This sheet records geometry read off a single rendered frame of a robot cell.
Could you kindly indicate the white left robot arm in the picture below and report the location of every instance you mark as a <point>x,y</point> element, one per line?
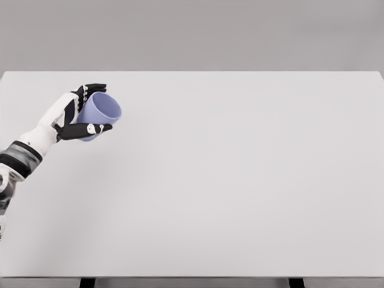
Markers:
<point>27,150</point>

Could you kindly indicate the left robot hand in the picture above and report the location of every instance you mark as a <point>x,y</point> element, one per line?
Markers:
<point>57,111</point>

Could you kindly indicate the lavender blue cup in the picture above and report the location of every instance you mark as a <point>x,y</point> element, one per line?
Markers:
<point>102,109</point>

